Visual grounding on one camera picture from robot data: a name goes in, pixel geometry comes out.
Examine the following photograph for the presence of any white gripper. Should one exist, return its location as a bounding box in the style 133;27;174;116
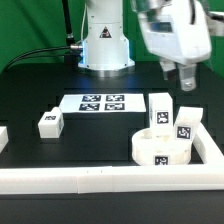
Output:
131;0;211;91

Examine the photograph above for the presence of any white round stool seat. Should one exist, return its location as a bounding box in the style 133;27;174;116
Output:
132;128;192;166

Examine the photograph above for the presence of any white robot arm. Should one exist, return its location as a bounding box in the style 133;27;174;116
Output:
79;0;224;91

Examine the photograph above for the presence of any black cable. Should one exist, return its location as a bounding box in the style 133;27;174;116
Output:
1;45;84;74

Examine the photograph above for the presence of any white marker sheet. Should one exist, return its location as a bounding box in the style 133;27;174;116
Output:
59;93;146;113

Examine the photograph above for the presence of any white U-shaped fence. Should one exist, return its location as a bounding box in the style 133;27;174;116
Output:
0;126;224;195

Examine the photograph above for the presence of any black vertical pole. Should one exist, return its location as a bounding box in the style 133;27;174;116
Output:
62;0;75;64

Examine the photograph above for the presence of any white block left edge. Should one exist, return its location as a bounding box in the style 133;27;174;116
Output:
0;126;8;153

